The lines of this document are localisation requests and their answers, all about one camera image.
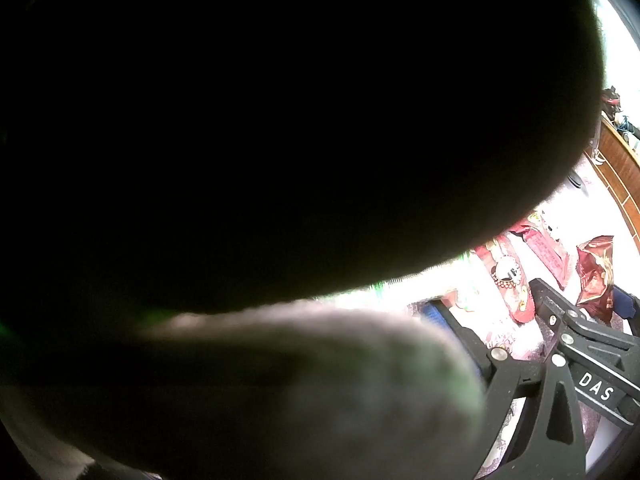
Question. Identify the red snack packet round print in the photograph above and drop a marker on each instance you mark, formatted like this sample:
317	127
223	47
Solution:
505	285

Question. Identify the dark blue cloth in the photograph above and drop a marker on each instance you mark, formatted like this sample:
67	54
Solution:
627	307

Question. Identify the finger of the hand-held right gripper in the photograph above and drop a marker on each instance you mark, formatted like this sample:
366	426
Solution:
547	302

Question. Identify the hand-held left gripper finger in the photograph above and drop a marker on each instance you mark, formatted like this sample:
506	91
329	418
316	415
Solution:
562	410

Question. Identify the wooden furniture panel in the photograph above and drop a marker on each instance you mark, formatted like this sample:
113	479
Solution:
620	170

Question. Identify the red gold snack packet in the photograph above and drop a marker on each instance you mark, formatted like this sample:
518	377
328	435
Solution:
595	280

